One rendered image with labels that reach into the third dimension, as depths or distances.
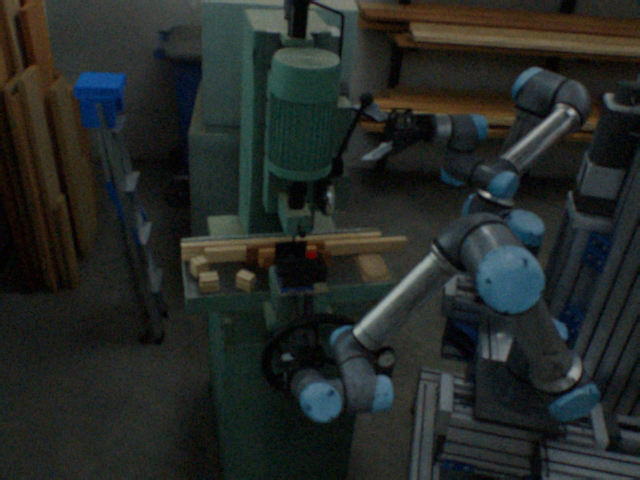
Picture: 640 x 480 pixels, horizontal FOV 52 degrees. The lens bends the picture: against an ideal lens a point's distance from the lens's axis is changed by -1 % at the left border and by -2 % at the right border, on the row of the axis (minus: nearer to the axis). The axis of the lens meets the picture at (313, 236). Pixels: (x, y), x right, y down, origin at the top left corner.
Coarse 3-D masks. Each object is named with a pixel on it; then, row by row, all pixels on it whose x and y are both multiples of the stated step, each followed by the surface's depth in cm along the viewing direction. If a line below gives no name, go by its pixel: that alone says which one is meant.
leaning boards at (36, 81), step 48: (0, 0) 276; (0, 48) 268; (48, 48) 329; (0, 96) 268; (48, 96) 311; (0, 144) 276; (48, 144) 290; (48, 192) 290; (96, 192) 370; (48, 240) 301
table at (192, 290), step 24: (216, 264) 191; (240, 264) 192; (336, 264) 195; (192, 288) 181; (264, 288) 183; (336, 288) 187; (360, 288) 188; (384, 288) 190; (192, 312) 180; (264, 312) 182
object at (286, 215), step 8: (280, 192) 194; (280, 200) 193; (280, 208) 193; (288, 208) 187; (304, 208) 188; (280, 216) 194; (288, 216) 184; (296, 216) 184; (304, 216) 185; (288, 224) 185; (296, 224) 186; (304, 224) 186; (288, 232) 186; (296, 232) 187
